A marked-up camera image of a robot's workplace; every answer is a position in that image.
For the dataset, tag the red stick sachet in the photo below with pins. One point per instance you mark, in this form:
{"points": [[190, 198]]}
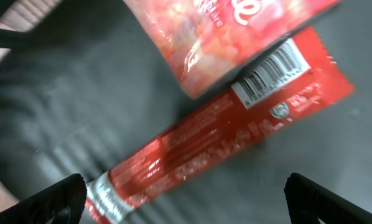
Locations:
{"points": [[294, 81]]}

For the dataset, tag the grey plastic shopping basket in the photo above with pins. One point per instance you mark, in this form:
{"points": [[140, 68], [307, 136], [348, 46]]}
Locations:
{"points": [[92, 89]]}

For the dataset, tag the red Kleenex tissue pack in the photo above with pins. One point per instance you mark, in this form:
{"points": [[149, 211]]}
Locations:
{"points": [[203, 40]]}

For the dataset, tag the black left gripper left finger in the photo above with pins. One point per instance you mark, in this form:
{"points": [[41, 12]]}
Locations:
{"points": [[61, 203]]}

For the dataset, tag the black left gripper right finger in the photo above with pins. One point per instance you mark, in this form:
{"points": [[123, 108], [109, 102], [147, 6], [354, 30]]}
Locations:
{"points": [[309, 202]]}

